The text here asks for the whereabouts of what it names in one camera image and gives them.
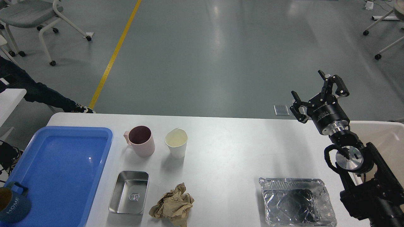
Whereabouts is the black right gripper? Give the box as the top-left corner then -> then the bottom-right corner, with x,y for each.
290,70 -> 350,136

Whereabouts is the aluminium foil container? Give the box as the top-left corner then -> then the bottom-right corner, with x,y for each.
258,177 -> 337,227

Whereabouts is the pink plastic mug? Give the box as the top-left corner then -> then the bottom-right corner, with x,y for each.
123,125 -> 155,157

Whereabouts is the stainless steel rectangular dish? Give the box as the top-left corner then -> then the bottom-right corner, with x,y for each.
109,171 -> 150,215

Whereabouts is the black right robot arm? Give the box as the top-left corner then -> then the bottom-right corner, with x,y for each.
290,70 -> 404,227

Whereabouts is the left floor socket plate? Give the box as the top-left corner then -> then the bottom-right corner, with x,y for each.
274,105 -> 290,116

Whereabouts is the white plastic bin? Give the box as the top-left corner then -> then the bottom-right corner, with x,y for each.
346,121 -> 404,227

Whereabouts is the white power adapter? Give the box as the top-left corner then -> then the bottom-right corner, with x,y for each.
365,1 -> 374,11

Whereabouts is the white chair base right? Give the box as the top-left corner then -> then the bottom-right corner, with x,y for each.
363,0 -> 404,60

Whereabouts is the white paper cup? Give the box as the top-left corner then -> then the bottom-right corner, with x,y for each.
165,128 -> 188,159

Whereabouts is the crumpled brown paper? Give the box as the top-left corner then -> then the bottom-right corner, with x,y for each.
149,182 -> 194,227

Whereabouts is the blue plastic tray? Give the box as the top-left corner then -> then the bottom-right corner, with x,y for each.
1,126 -> 113,227

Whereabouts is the grey office chair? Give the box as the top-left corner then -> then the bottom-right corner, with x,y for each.
0,0 -> 93,66

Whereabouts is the person in dark trousers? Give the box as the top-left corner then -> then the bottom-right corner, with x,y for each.
0,57 -> 95,113

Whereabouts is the white side table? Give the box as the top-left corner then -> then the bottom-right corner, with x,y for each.
0,89 -> 26,141

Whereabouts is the dark blue home mug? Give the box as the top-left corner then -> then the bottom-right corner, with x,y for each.
0,181 -> 32,223

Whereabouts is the black cables bundle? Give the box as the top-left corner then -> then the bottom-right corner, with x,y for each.
0,140 -> 24,183

